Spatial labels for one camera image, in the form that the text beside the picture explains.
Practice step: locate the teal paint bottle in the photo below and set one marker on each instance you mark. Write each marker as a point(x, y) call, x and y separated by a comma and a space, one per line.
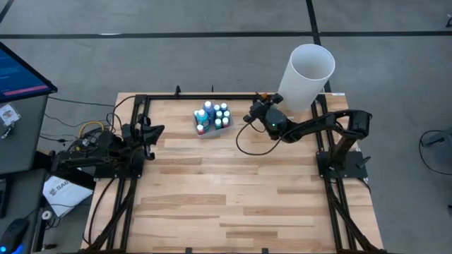
point(227, 114)

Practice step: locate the orange fan paintbrush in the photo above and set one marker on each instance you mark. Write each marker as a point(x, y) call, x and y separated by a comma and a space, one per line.
point(263, 95)

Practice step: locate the aqua green paint bottle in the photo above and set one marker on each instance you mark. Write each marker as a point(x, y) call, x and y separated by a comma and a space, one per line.
point(218, 123)

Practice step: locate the cyan paint bottle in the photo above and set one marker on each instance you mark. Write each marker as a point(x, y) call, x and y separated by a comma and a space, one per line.
point(216, 108)

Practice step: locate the blue paint bottle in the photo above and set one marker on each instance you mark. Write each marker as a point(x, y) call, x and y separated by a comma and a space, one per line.
point(224, 106)

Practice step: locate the maroon paint bottle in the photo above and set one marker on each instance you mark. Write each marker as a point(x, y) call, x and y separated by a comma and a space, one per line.
point(225, 122)

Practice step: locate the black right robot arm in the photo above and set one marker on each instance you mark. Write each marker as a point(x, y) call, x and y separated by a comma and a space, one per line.
point(332, 123)

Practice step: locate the tall white cylinder container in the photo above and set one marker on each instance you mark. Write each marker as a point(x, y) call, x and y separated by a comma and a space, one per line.
point(305, 81)

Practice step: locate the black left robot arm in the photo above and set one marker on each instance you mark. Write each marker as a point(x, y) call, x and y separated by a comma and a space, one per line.
point(88, 158)

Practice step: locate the large turquoise paint bottle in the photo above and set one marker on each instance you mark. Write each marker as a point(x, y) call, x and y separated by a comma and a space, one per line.
point(202, 117)

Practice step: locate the white card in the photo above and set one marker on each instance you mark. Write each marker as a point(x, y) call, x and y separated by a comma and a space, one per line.
point(8, 114)

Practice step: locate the white printed paper sheet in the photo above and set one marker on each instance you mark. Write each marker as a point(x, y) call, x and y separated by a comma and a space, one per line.
point(65, 197)

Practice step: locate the large lavender paint bottle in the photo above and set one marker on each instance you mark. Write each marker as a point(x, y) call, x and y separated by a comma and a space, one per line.
point(208, 107)

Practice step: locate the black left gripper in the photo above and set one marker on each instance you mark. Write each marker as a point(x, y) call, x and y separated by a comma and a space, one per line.
point(135, 134)

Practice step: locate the black computer mouse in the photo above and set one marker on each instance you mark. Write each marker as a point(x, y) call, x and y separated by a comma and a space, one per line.
point(14, 234)

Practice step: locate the white tape roll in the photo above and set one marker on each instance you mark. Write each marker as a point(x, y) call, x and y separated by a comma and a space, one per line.
point(46, 214)

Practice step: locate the clear plastic bin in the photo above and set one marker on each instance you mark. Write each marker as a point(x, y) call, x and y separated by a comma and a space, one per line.
point(209, 132)

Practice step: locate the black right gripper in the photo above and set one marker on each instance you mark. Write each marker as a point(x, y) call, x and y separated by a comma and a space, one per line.
point(275, 122)

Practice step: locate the red paint bottle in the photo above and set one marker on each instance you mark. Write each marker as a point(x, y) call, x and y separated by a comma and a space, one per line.
point(200, 130)

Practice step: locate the large computer monitor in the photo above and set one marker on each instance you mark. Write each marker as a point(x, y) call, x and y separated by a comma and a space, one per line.
point(17, 75)

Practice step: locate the black aluminium frame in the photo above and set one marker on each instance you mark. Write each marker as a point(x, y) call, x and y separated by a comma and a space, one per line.
point(212, 97)

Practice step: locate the grey chair base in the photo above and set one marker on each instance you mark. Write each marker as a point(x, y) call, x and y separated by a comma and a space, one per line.
point(441, 138)

